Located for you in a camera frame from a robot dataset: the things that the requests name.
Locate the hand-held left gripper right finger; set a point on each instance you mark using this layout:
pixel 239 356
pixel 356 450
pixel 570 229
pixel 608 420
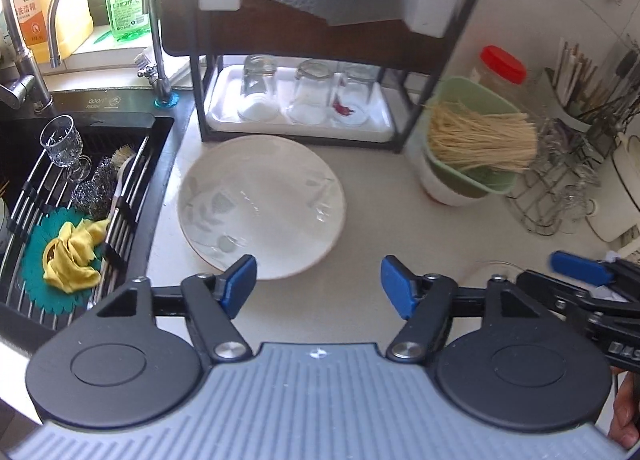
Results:
pixel 397 287

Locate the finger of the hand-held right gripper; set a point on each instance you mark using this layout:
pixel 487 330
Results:
pixel 577 266
pixel 550 287

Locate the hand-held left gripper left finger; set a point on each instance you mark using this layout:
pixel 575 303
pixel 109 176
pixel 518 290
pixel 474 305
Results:
pixel 239 285

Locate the large white leaf-print plate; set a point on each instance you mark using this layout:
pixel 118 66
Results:
pixel 260 205

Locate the person's right hand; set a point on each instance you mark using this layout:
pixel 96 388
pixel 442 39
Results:
pixel 625 415

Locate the white electric kettle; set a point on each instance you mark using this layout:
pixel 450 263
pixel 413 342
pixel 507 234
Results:
pixel 617 190

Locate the white round container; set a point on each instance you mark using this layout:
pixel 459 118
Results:
pixel 442 187

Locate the green plastic basket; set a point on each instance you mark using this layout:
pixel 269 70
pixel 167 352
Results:
pixel 475 175

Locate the bundle of dried noodles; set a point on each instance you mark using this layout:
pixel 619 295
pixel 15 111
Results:
pixel 480 140

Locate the dish brush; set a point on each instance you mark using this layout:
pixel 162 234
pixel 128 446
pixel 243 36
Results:
pixel 122 175

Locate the chopstick holder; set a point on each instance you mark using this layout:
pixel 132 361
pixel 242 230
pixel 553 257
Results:
pixel 565 100

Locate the yellow cloth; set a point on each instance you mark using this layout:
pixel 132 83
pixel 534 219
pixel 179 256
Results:
pixel 72 255

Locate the steel sink drain rack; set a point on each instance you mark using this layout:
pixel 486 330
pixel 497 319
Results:
pixel 75 240

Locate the steel wool scrubber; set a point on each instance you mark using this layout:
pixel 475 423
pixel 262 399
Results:
pixel 91 199
pixel 106 169

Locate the white plastic tray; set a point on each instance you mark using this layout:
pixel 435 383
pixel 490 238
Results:
pixel 300 113

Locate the black kitchen sink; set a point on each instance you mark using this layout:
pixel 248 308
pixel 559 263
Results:
pixel 75 200

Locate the bundle of chopsticks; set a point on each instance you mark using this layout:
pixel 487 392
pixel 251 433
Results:
pixel 590 73

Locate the green flower-shaped mat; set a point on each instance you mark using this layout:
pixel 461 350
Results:
pixel 45 285

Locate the clear drinking glass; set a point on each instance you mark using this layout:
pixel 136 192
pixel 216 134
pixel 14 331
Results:
pixel 356 95
pixel 259 88
pixel 311 93

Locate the red-lid plastic jar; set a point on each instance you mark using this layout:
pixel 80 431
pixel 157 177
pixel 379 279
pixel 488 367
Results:
pixel 500 68

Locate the crystal stemmed glass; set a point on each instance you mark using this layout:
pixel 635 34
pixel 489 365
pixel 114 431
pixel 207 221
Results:
pixel 61 143

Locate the black storage rack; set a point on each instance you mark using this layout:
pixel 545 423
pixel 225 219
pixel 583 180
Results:
pixel 320 35

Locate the chrome gooseneck faucet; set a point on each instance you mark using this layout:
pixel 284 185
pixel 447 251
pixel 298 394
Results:
pixel 150 20

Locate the green detergent bottle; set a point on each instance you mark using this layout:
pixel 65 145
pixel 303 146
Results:
pixel 127 0

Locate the chrome angular faucet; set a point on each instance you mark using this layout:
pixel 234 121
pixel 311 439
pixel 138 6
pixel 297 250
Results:
pixel 17 60

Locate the orange-label detergent bottle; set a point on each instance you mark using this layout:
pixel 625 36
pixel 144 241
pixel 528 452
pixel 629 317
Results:
pixel 35 10

